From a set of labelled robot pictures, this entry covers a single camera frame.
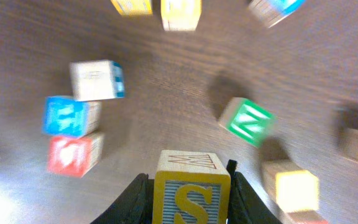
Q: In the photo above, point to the blue X block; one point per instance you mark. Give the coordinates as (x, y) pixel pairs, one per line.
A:
(271, 12)

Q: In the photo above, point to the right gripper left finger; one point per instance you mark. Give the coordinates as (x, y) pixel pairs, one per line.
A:
(133, 206)

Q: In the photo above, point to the yellow block top centre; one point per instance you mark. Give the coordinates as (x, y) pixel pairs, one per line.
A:
(180, 15)

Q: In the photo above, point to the yellow A block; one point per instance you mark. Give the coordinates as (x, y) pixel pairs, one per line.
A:
(133, 7)

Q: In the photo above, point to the green N block centre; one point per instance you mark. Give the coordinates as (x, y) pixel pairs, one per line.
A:
(246, 120)

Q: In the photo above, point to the blue H block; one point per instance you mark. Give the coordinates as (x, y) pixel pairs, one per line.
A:
(65, 116)

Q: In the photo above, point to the red U block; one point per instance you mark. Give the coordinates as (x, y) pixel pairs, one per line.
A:
(74, 157)

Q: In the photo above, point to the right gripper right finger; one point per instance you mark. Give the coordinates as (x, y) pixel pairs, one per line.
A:
(245, 206)

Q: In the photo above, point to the yellow B block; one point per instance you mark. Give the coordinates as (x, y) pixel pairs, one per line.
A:
(291, 187)

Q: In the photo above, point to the yellow S letter block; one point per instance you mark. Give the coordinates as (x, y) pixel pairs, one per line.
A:
(190, 187)

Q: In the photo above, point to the plain wooden block centre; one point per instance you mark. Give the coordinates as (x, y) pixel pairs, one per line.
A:
(97, 80)

